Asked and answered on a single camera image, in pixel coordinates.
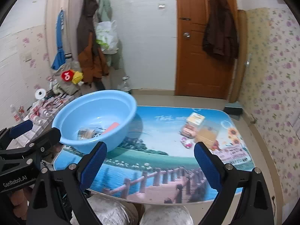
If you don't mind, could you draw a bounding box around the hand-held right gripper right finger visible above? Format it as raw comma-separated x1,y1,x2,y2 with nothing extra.
193,142,275,225

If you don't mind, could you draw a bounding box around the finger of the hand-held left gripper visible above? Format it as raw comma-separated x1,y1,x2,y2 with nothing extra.
0,119,33,141
14,127,62,160

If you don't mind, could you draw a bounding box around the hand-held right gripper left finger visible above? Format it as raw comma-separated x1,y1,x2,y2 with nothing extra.
26,141,108,225

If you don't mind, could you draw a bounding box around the pink earbud case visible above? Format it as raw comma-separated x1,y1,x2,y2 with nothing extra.
180,123,198,137

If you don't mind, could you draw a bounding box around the white yellow tissue box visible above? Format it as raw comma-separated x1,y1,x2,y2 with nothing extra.
186,112,206,127

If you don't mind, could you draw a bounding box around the light blue plastic basin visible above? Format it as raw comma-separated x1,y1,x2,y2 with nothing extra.
52,90,137,154

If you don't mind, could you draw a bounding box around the beige shoulder bag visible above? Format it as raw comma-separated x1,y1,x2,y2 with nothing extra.
53,61,81,95

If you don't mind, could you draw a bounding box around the person's left hand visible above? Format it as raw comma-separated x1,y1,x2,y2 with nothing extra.
10,187,32,218

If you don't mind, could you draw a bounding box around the white tiled shelf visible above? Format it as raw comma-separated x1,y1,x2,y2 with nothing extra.
0,91,78,150

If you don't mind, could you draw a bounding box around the row of red label bottles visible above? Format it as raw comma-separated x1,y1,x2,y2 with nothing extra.
9,96,71,126

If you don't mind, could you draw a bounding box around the printed plastic packet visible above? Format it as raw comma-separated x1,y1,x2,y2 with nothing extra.
77,127,105,140

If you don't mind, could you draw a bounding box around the pink white cat figurine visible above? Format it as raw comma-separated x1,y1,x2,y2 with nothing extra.
180,137,194,149

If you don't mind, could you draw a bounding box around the clear toothpick box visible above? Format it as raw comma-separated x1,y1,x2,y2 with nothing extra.
196,122,221,148

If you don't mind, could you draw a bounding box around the orange flat item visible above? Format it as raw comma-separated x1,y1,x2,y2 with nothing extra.
104,122,120,133

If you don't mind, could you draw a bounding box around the person's left leg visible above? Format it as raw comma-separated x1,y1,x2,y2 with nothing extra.
87,194,139,225

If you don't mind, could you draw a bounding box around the dark dustpan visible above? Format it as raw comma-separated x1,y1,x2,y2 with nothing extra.
224,106,243,116

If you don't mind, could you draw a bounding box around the yellow plush toy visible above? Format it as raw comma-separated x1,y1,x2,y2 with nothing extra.
72,70,84,86

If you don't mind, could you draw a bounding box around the large clear water bottle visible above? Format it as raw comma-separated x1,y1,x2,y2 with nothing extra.
117,76,132,95

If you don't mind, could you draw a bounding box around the blue hanging bag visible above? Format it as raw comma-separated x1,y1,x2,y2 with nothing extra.
50,9,66,71

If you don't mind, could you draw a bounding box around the brown wooden door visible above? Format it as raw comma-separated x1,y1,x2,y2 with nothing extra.
175,0,239,100

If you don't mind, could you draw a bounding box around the brown orange hanging jacket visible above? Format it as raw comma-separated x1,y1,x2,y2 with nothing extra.
76,0,110,87

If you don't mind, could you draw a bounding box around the white green plastic bag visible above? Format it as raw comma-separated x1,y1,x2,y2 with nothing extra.
95,20,119,55

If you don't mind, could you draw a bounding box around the light wooden wardrobe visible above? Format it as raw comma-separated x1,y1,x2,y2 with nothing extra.
44,0,80,75

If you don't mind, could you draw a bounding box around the tan folded board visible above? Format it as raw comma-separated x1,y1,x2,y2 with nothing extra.
230,9,248,104

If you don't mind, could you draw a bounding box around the dark brown hanging coat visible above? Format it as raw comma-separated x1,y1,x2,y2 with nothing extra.
202,0,239,60

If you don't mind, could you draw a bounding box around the pale green hanging garment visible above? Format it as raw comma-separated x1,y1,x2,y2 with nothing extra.
97,0,122,71

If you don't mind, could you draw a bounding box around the metal broom handle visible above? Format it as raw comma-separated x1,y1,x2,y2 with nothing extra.
242,53,252,104

